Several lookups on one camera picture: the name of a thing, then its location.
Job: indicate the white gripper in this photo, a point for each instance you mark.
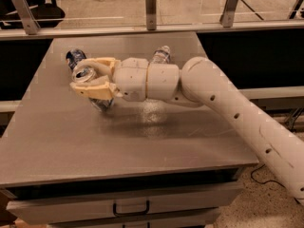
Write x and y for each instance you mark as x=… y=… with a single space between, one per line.
x=130 y=78

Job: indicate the crushed silver blue can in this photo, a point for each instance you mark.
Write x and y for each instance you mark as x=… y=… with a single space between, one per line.
x=87 y=74

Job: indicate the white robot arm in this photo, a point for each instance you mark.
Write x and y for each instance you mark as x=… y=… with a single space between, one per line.
x=198 y=82

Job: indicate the blue pepsi can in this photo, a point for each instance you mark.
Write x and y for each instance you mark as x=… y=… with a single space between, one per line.
x=73 y=57

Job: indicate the clear plastic water bottle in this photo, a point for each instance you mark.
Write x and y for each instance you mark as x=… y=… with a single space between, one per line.
x=161 y=55

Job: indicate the black office chair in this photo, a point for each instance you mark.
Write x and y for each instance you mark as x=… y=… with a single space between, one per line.
x=46 y=12

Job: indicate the grey cabinet drawer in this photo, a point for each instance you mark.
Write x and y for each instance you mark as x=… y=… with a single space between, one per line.
x=99 y=206

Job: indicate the black stand leg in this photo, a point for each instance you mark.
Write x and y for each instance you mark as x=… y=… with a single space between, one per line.
x=292 y=117

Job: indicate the metal rail beam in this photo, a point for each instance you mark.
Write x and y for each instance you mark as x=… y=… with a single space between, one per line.
x=52 y=33

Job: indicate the left metal rail bracket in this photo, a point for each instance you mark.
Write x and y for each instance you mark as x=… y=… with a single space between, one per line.
x=28 y=21

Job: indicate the metal rail bracket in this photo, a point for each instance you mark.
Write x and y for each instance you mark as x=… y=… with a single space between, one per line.
x=28 y=21
x=228 y=15
x=151 y=15

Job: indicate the middle metal rail bracket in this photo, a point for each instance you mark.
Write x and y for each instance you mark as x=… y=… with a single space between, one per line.
x=151 y=15

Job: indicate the right metal rail bracket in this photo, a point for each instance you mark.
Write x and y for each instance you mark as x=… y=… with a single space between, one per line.
x=228 y=15

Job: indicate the black drawer handle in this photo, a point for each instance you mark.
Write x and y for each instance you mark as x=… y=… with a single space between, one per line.
x=131 y=210

